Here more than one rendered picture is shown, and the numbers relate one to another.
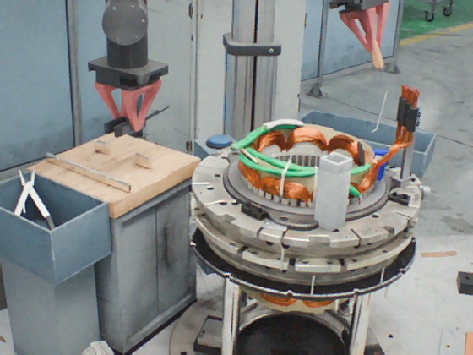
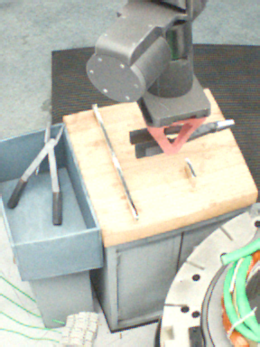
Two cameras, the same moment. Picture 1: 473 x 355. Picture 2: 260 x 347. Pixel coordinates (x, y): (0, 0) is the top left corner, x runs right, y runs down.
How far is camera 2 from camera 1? 0.55 m
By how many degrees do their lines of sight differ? 40
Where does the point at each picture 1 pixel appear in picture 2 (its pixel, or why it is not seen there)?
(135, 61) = (164, 90)
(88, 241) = (66, 257)
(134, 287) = (137, 290)
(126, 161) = (179, 157)
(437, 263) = not seen: outside the picture
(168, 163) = (219, 185)
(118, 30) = (106, 82)
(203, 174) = (212, 248)
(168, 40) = not seen: outside the picture
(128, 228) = (134, 249)
